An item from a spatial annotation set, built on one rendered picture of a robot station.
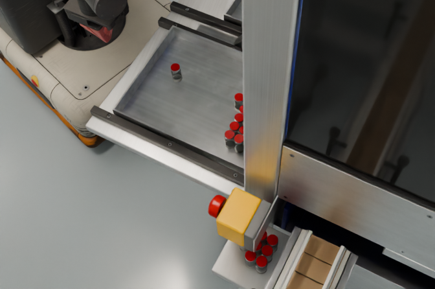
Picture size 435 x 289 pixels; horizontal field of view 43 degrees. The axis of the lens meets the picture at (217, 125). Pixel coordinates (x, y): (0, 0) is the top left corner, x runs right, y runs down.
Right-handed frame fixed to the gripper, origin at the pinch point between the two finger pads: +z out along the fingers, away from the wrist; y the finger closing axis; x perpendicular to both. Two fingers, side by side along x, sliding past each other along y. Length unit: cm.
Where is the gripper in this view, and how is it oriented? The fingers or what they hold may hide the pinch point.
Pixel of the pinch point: (107, 37)
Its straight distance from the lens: 111.2
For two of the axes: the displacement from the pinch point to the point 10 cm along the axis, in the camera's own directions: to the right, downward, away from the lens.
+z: 0.6, 5.1, 8.6
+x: 4.8, -7.7, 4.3
